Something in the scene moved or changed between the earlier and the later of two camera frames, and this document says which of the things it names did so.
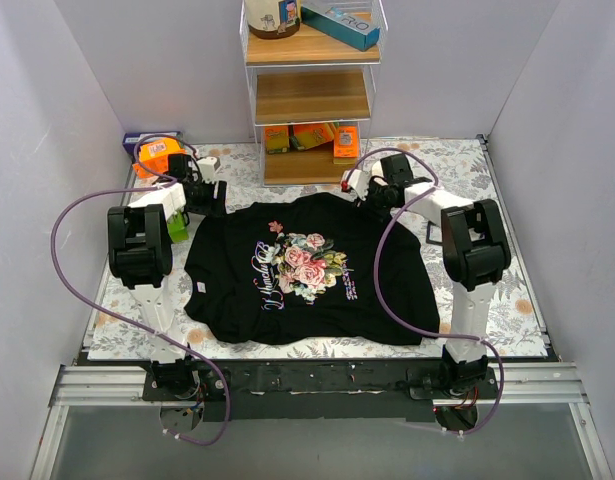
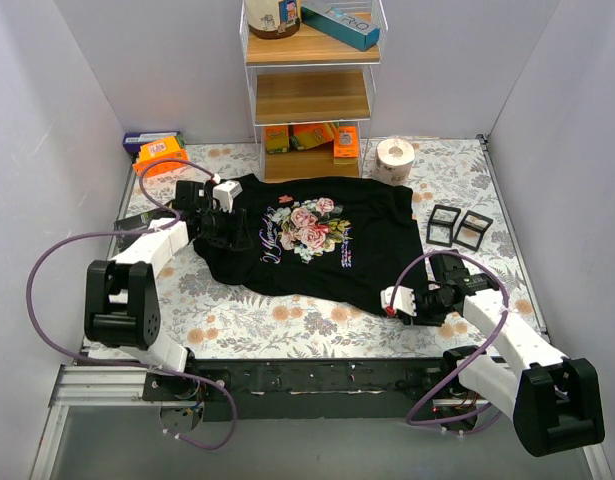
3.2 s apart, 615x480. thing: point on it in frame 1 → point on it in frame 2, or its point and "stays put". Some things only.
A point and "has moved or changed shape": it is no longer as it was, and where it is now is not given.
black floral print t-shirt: x=304 y=269 has moved or changed shape
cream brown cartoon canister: x=273 y=19 stays put
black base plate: x=321 y=390 stays put
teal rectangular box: x=353 y=23 stays put
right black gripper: x=373 y=197 → x=418 y=308
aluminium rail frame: x=517 y=384 stays put
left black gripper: x=219 y=197 → x=232 y=226
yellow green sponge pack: x=277 y=139 stays put
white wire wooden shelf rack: x=313 y=90 stays put
